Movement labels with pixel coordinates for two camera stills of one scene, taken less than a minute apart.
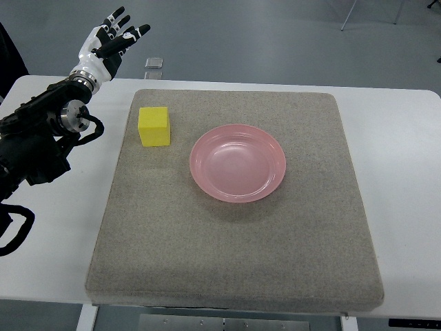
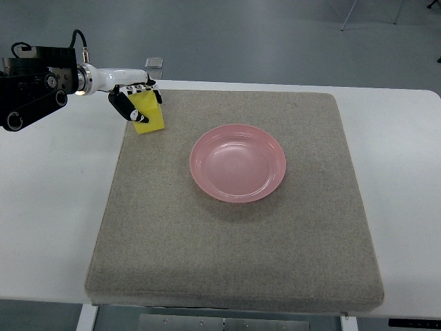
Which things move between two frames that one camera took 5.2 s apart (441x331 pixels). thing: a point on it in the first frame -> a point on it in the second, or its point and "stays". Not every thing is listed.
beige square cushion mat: (233, 197) stays
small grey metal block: (154, 63) stays
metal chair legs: (397, 18) stays
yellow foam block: (154, 127) -> (147, 104)
